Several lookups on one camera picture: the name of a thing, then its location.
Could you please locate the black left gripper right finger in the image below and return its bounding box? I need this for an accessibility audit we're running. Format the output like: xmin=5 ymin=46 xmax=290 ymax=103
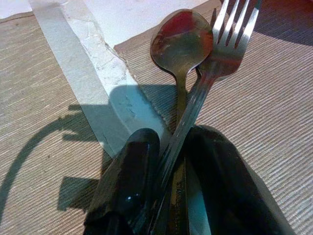
xmin=185 ymin=124 xmax=297 ymax=235

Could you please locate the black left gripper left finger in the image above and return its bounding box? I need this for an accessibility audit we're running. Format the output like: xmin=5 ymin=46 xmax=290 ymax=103
xmin=84 ymin=128 xmax=161 ymax=235

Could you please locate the stainless steel fork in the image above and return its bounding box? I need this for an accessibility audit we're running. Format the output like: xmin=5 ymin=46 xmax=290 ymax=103
xmin=144 ymin=0 xmax=264 ymax=235

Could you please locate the stainless steel spoon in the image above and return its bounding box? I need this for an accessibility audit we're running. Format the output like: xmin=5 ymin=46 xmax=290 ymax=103
xmin=150 ymin=9 xmax=214 ymax=235

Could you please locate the beige woven placemat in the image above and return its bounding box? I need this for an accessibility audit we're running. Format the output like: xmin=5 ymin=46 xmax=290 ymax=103
xmin=0 ymin=11 xmax=117 ymax=235
xmin=113 ymin=0 xmax=313 ymax=235

